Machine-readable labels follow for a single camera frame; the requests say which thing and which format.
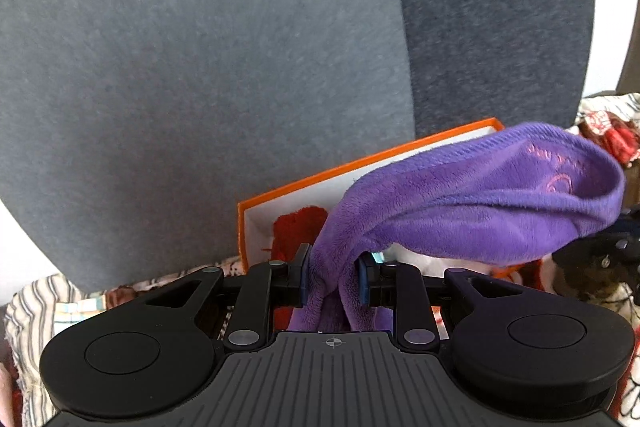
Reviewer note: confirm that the light grey headboard panel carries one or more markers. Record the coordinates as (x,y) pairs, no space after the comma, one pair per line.
(175,82)

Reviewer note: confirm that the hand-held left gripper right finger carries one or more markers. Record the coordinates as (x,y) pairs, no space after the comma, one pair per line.
(365,282)

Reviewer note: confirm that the purple plush cloth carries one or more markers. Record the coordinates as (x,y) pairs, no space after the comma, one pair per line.
(475,212)

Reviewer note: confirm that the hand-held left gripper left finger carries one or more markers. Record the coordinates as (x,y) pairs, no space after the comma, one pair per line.
(303,279)

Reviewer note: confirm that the orange cardboard box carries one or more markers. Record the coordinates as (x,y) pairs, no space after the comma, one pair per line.
(243,232)

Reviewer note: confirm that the striped checked cloth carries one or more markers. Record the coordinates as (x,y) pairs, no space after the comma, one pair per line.
(35,322)

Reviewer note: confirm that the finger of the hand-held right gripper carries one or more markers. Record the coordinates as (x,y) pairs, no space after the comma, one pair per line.
(625,227)

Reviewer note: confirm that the dark grey headboard panel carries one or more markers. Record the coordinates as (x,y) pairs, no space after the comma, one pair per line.
(490,17)

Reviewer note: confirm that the olive pouch with red stripe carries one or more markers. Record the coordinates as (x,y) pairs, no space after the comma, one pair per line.
(590,282)

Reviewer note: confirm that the red fuzzy cloth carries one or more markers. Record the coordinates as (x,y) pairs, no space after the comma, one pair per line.
(297,229)

